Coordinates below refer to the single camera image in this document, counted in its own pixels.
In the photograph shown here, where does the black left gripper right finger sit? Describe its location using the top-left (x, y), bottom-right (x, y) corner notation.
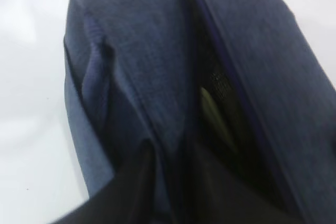
top-left (184, 142), bottom-right (302, 223)

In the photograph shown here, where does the navy blue lunch bag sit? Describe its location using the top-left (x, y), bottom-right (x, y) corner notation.
top-left (64, 0), bottom-right (335, 223)

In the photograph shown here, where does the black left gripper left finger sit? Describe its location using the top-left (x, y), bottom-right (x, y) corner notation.
top-left (55, 145), bottom-right (156, 223)

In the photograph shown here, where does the green lidded food container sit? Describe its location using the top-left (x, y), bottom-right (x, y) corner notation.
top-left (201, 87), bottom-right (238, 153)

